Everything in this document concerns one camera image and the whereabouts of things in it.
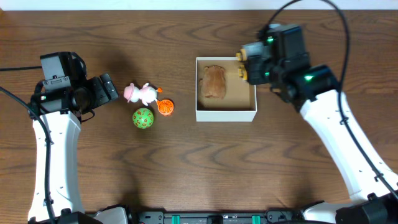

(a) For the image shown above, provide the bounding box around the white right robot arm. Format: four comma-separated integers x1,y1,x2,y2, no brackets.
241,56,397,223

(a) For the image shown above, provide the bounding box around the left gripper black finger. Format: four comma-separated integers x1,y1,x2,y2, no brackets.
104,81,119,100
99,73,113,90

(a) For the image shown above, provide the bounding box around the orange lattice ball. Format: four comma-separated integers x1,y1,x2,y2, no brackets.
157,99,174,116

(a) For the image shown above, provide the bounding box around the brown plush toy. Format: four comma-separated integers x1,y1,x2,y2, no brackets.
199,65,226,99

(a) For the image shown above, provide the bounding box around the green numbered dice ball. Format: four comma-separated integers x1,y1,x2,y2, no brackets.
132,108,154,129

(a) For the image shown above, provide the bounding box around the yellow grey toy truck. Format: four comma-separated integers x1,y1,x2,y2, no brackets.
236,42,269,85

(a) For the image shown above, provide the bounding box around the pink white duck toy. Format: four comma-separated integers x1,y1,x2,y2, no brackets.
123,83,162,106

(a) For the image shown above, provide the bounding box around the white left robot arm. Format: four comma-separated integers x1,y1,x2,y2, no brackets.
28,73,119,223

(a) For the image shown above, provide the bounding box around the white cardboard box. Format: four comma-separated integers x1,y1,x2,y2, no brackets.
195,57,257,122

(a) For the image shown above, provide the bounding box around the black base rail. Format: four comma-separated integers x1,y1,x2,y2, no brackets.
86,208,307,224

